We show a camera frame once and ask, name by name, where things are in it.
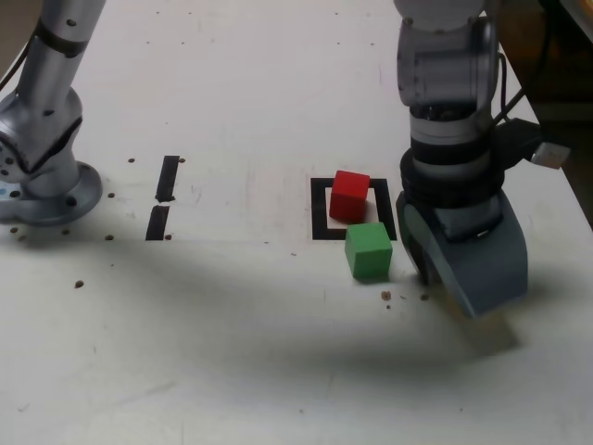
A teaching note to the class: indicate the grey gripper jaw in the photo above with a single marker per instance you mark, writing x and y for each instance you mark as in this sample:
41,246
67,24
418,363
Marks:
419,259
486,269

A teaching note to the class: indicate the green cube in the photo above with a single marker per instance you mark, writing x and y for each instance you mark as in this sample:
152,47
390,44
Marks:
368,252

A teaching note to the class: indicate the red cube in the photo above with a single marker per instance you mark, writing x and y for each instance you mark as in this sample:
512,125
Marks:
347,199

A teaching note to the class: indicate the black tape square outline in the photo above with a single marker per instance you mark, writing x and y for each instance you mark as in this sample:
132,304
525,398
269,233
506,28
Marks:
319,208

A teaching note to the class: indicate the grey background beam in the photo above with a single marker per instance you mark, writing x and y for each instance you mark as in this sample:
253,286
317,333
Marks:
567,110

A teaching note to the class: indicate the black tape strip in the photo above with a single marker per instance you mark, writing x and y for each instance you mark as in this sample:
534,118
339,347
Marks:
167,178

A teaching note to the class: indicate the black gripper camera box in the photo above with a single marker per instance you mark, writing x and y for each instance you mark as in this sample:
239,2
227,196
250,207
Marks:
516,141

